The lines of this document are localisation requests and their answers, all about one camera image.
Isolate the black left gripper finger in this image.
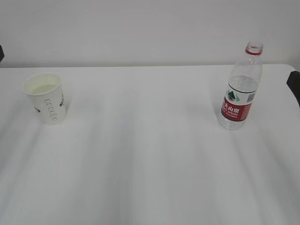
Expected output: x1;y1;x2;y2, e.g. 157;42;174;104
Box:
0;45;5;62

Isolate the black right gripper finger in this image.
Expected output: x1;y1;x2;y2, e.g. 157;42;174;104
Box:
286;71;300;106

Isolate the clear red-label water bottle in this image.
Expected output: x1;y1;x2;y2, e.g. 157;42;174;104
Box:
218;41;263;130

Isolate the white paper cup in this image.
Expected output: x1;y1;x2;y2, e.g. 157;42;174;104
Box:
22;73;67;125

